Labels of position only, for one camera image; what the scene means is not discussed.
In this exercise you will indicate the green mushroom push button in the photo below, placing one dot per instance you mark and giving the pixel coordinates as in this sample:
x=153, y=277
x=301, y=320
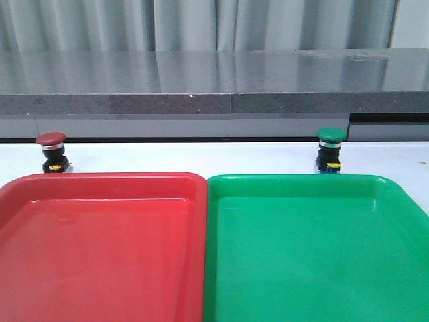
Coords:
x=329, y=146

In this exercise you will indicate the red mushroom push button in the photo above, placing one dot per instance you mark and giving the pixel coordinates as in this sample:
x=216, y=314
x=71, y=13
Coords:
x=52, y=145

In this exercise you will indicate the grey stone counter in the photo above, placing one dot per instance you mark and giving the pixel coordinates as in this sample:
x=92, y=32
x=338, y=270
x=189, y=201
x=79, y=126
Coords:
x=113, y=96

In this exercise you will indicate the green plastic tray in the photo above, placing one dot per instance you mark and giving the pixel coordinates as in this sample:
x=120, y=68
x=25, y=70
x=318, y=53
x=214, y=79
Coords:
x=314, y=248

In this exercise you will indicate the red plastic tray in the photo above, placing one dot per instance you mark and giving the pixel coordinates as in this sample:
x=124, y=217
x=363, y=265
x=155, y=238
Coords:
x=103, y=247

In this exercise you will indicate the grey pleated curtain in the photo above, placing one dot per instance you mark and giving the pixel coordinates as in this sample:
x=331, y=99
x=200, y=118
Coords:
x=196, y=25

